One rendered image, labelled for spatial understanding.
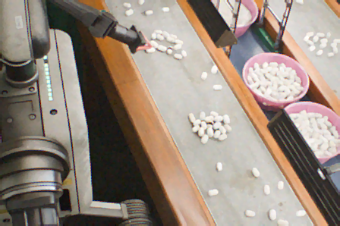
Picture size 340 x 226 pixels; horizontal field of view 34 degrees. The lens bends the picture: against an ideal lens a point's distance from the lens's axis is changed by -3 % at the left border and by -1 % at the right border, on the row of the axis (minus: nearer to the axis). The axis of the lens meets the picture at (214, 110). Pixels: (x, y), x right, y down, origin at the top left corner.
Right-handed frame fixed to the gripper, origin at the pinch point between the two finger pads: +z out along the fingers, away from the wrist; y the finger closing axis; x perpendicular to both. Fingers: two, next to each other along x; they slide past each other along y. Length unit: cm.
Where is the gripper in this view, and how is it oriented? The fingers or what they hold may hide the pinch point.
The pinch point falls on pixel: (149, 46)
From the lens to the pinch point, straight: 216.8
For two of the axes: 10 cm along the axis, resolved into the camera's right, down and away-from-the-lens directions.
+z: 6.3, 2.4, 7.4
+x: -6.7, 6.6, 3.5
